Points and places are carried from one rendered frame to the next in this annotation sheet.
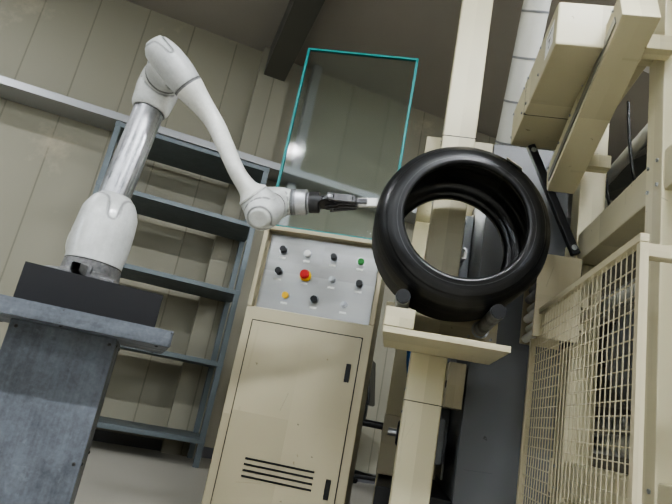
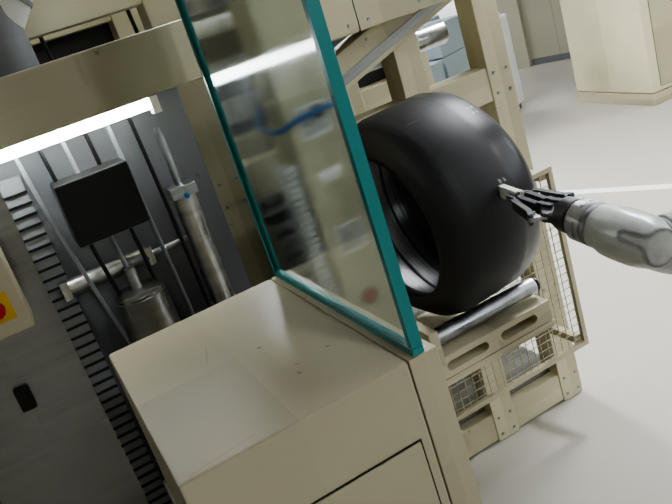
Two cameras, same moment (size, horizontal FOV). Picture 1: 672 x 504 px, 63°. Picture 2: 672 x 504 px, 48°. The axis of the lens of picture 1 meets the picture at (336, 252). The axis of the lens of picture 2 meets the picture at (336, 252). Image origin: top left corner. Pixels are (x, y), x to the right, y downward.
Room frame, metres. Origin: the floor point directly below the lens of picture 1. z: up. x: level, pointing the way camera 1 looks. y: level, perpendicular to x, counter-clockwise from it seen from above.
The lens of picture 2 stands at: (2.89, 1.12, 1.78)
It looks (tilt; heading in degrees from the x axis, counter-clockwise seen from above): 19 degrees down; 241
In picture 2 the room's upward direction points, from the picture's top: 18 degrees counter-clockwise
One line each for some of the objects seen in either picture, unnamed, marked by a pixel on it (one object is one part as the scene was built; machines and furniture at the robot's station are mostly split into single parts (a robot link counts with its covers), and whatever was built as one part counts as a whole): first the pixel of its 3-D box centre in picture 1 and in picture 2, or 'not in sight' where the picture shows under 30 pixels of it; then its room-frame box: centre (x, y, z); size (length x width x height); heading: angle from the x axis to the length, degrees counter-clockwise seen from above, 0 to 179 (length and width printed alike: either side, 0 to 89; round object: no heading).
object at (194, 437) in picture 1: (155, 292); not in sight; (4.11, 1.27, 1.13); 1.18 x 0.50 x 2.26; 107
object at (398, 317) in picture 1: (398, 327); (487, 334); (1.78, -0.25, 0.83); 0.36 x 0.09 x 0.06; 172
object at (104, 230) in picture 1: (104, 229); not in sight; (1.54, 0.66, 0.91); 0.18 x 0.16 x 0.22; 28
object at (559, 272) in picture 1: (549, 302); not in sight; (1.92, -0.79, 1.05); 0.20 x 0.15 x 0.30; 172
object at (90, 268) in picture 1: (87, 273); not in sight; (1.50, 0.66, 0.77); 0.22 x 0.18 x 0.06; 6
